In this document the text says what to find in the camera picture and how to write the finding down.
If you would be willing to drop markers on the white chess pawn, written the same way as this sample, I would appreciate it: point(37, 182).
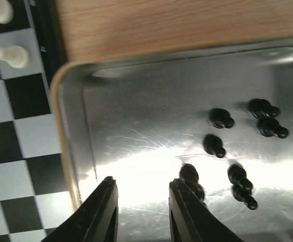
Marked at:
point(15, 56)

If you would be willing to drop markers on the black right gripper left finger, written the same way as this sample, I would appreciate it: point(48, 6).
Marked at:
point(95, 220)

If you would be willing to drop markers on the gold metal tin with pieces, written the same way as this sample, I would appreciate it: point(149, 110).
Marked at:
point(140, 119)

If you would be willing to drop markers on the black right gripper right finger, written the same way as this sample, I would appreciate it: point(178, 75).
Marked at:
point(190, 220)

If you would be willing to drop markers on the black pawn in tin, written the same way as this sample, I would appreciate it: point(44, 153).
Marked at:
point(244, 196)
point(270, 127)
point(238, 177)
point(213, 145)
point(221, 118)
point(260, 108)
point(190, 177)

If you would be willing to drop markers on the black and grey chessboard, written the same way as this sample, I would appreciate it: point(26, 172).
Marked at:
point(34, 198)

